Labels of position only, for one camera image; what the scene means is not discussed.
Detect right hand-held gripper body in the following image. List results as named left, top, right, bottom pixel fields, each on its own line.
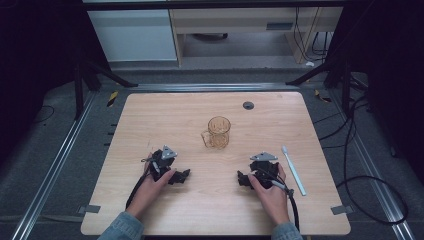
left=249, top=151, right=282, bottom=190

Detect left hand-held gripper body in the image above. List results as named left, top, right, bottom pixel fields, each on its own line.
left=146, top=144, right=179, bottom=183

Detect pale blue toothbrush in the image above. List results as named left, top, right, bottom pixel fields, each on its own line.
left=281, top=144, right=307, bottom=197

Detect person's left hand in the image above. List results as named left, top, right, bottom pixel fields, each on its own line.
left=126, top=153, right=178, bottom=220

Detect person's right hand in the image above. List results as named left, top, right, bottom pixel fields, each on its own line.
left=247, top=163, right=291, bottom=227

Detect yellow black tape strip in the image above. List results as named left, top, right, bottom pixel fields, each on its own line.
left=313, top=88, right=333, bottom=104
left=106, top=90, right=120, bottom=108

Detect grey tape piece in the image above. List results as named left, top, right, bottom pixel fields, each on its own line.
left=330, top=204, right=354, bottom=216
left=77, top=204, right=102, bottom=215

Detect black metal stand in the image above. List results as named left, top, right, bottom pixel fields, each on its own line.
left=73, top=59, right=140, bottom=121
left=285, top=59, right=368, bottom=116

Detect white cabinet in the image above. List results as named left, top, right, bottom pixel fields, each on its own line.
left=86, top=8, right=178, bottom=63

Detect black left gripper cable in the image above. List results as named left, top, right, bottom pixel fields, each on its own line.
left=125, top=159, right=158, bottom=210

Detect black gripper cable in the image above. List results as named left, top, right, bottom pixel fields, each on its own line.
left=125, top=159, right=158, bottom=210
left=263, top=168, right=301, bottom=232

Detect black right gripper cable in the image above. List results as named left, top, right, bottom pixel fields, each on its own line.
left=263, top=168, right=301, bottom=232

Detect aluminium floor rail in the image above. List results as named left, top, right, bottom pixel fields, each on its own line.
left=11, top=90, right=98, bottom=240
left=328, top=89, right=418, bottom=240
left=127, top=82, right=301, bottom=93

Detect thin black floor cable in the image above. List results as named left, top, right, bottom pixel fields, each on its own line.
left=32, top=104, right=56, bottom=125

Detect black desk cables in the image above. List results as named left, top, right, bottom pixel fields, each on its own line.
left=292, top=6, right=332, bottom=64

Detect black looped floor cable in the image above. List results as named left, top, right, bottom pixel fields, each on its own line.
left=335, top=96, right=410, bottom=226

